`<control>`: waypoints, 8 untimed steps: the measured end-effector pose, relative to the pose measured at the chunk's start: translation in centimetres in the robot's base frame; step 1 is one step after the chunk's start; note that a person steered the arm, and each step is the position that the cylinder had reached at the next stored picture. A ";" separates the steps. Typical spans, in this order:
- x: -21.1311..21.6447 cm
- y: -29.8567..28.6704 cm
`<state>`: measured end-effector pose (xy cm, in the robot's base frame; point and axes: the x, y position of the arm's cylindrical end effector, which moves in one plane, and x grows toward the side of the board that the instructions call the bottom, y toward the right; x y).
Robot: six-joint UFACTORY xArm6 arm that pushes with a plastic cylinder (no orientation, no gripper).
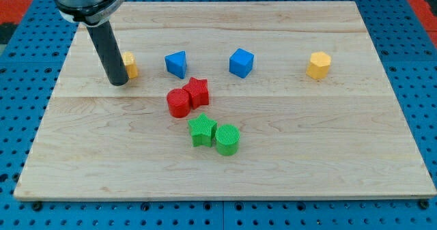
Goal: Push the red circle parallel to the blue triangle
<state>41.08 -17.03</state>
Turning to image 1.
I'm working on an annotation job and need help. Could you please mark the green circle block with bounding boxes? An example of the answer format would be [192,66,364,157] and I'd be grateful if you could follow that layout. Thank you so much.
[215,124,240,156]

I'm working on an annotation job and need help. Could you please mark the yellow block behind rod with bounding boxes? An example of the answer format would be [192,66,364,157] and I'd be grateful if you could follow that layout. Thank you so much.
[122,51,138,79]

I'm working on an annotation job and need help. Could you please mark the red circle block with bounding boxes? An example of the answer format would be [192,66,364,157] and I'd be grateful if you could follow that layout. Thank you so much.
[167,88,191,118]

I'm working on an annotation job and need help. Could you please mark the blue triangle block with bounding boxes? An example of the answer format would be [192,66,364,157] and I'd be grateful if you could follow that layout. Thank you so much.
[165,51,187,79]

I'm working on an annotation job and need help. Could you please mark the green star block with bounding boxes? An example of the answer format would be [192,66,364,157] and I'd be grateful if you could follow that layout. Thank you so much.
[188,113,217,147]

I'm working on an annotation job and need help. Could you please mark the yellow hexagon block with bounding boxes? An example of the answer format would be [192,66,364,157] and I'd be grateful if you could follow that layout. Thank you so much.
[306,51,332,80]

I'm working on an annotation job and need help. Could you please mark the red star block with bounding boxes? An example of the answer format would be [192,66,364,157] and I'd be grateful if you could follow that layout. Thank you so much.
[182,77,209,109]

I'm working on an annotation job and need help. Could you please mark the blue cube block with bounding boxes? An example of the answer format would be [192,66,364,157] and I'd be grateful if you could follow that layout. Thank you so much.
[229,48,255,78]

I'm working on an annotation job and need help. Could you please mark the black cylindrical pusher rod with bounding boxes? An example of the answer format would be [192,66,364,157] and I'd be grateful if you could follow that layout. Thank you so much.
[87,21,129,86]

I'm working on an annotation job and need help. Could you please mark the wooden board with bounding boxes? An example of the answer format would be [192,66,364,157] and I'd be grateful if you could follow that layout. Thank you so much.
[14,1,436,201]

